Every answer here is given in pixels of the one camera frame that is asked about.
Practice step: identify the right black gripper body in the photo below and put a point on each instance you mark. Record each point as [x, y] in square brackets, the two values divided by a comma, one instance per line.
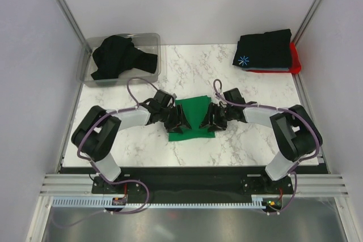
[222, 115]

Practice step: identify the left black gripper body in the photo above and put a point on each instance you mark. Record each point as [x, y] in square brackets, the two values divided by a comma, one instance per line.
[168, 117]

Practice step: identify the green t shirt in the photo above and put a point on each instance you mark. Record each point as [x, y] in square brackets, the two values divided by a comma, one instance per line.
[195, 109]

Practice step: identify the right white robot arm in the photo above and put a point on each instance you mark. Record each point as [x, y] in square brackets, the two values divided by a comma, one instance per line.
[296, 135]

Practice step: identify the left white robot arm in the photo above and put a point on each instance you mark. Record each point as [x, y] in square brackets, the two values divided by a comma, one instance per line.
[95, 135]

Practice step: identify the clear plastic bin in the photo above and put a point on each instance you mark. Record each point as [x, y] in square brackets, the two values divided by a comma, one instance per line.
[146, 42]

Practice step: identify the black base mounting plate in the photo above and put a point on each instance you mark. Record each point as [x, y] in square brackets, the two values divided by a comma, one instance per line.
[193, 184]

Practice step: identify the folded black t shirt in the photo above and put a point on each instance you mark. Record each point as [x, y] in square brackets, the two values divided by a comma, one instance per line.
[268, 49]

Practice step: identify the crumpled black t shirt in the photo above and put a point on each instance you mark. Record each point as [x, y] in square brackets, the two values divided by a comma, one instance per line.
[118, 54]

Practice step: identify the folded red t shirt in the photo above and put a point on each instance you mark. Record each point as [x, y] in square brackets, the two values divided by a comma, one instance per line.
[294, 69]

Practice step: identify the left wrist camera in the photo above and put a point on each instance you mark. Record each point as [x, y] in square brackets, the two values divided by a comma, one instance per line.
[164, 98]

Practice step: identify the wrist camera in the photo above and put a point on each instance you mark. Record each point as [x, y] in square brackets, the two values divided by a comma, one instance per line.
[234, 96]
[164, 98]

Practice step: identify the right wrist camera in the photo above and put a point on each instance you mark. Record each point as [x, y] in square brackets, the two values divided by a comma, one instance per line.
[234, 96]

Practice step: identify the white slotted cable duct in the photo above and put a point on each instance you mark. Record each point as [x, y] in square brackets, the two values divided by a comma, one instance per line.
[113, 203]

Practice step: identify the right aluminium frame post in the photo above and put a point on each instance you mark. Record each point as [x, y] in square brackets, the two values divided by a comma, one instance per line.
[306, 21]

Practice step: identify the aluminium frame post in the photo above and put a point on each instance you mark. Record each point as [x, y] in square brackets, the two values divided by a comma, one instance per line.
[71, 20]
[306, 21]

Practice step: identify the left aluminium frame post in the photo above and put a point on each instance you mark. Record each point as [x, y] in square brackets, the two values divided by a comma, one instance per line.
[71, 20]

